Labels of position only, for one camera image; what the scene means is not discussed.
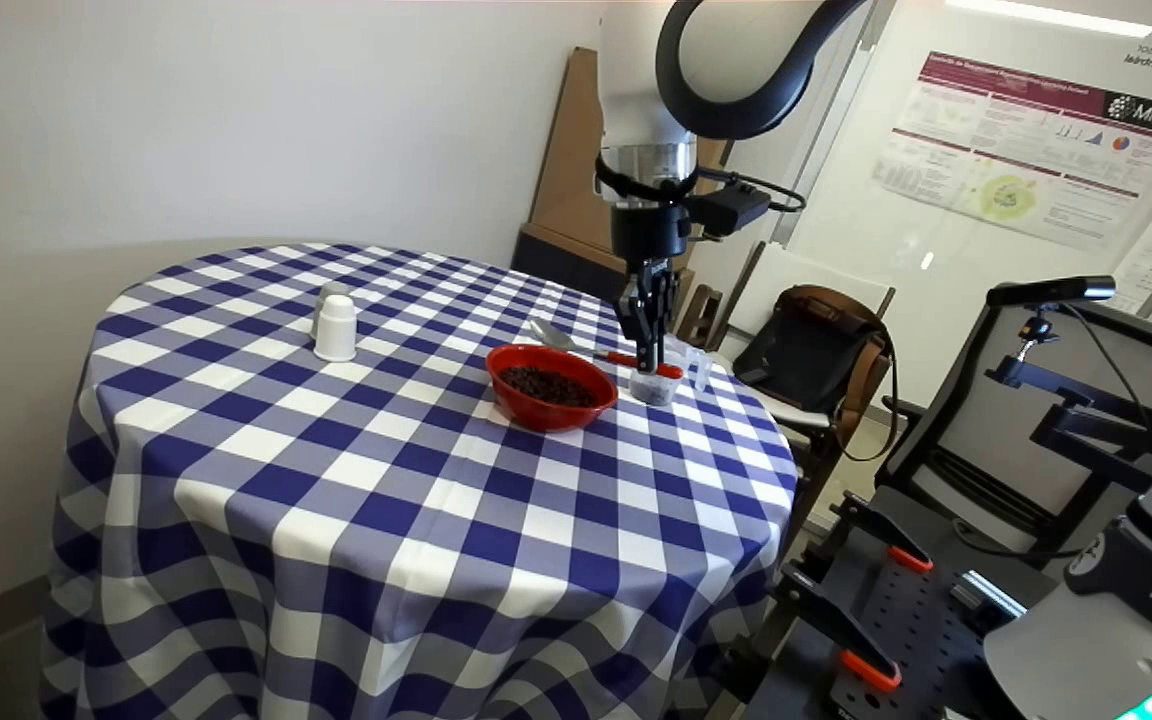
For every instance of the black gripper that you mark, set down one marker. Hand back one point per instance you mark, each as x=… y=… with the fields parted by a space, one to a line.
x=648 y=233

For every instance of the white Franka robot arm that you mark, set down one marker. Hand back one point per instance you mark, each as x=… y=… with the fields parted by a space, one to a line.
x=709 y=67

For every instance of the grey Franka robot base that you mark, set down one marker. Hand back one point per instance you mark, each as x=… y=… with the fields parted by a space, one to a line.
x=1120 y=600

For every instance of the red bowl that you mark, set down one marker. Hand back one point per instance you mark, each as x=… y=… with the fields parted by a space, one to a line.
x=539 y=414

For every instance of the clear plastic measuring cup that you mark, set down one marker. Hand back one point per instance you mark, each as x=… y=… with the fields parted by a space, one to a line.
x=669 y=386

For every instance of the dark coffee beans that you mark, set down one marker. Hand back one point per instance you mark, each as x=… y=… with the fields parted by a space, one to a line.
x=554 y=386

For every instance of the wooden chair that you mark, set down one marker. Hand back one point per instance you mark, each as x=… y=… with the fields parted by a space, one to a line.
x=810 y=355

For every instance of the small white bottle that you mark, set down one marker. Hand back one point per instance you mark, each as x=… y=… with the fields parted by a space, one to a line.
x=332 y=329

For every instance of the black clamp with orange tip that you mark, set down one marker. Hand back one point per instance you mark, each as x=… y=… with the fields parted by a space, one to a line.
x=841 y=635
x=888 y=543

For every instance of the blue white checkered tablecloth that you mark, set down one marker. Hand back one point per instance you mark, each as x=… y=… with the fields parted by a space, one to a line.
x=377 y=562

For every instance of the black mesh office chair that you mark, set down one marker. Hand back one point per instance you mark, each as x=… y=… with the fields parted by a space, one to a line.
x=1001 y=426

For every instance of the research poster with magenta header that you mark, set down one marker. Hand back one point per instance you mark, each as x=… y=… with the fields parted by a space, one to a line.
x=1029 y=145

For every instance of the black perforated breadboard table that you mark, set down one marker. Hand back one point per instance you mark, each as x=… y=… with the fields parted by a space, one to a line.
x=920 y=627

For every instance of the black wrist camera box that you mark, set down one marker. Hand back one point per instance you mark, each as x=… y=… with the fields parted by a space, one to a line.
x=731 y=208

